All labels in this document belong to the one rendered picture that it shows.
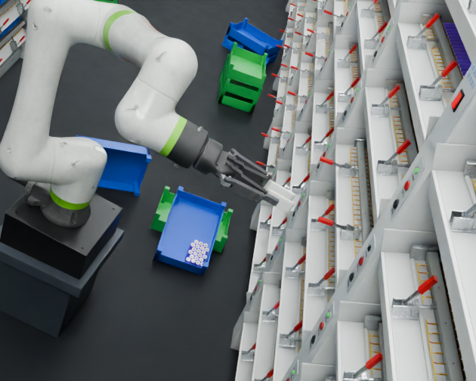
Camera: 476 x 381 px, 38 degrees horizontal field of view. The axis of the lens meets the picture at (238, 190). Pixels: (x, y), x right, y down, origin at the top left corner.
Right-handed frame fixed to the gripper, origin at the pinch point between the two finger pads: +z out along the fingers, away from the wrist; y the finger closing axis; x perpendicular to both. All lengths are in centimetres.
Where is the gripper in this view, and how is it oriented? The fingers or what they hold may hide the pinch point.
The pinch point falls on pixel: (279, 196)
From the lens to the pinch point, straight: 155.0
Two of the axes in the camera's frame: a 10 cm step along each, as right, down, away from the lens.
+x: 5.1, -6.9, -5.2
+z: 8.5, 4.8, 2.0
